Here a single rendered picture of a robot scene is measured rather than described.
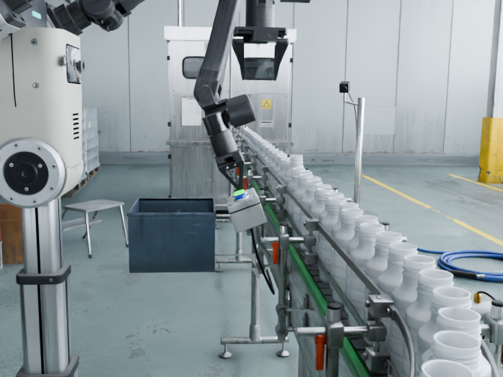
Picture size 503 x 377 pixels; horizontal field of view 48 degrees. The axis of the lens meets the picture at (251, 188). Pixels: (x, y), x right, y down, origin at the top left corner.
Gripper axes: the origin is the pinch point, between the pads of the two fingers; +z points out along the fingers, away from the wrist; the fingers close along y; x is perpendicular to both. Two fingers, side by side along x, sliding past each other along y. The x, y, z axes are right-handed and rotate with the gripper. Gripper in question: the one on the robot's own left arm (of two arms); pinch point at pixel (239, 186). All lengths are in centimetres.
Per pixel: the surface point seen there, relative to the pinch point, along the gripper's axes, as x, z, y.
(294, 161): -17.0, 1.1, 14.2
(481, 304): -26, 16, -70
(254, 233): 0.4, 12.0, -3.3
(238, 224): 3.3, 6.9, -9.7
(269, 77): -73, -24, 480
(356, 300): -11, 13, -62
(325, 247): -11.4, 10.7, -38.4
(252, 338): 21, 101, 139
